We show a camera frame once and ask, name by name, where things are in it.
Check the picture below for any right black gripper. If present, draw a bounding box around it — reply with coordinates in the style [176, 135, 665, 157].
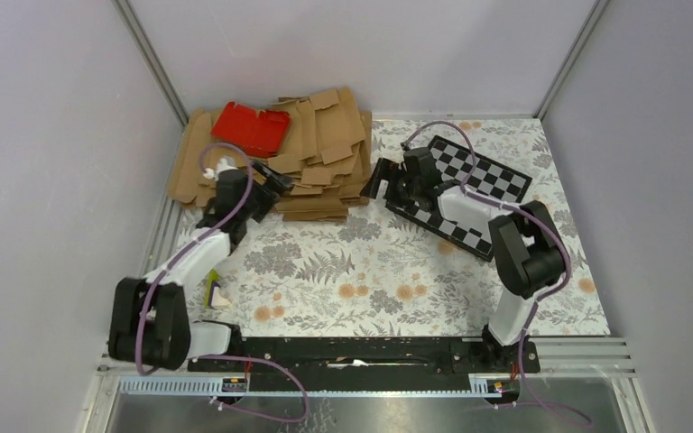
[360, 158, 421, 212]

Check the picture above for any red paper box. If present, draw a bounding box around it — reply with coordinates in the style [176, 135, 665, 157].
[210, 101, 291, 158]

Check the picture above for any stack of brown cardboard blanks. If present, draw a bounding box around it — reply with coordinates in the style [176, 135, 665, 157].
[167, 87, 372, 222]

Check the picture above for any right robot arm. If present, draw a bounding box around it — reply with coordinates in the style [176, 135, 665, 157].
[360, 148, 571, 372]

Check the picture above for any black white checkerboard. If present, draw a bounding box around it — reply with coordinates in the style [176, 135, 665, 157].
[385, 135, 532, 262]

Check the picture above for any floral patterned mat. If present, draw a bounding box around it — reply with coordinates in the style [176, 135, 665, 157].
[187, 119, 610, 336]

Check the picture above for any small yellow white object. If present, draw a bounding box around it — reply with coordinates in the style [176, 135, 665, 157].
[203, 269, 232, 310]

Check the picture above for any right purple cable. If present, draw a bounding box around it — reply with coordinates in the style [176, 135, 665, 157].
[402, 120, 596, 428]

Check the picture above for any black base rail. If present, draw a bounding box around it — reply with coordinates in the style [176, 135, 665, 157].
[187, 336, 541, 392]

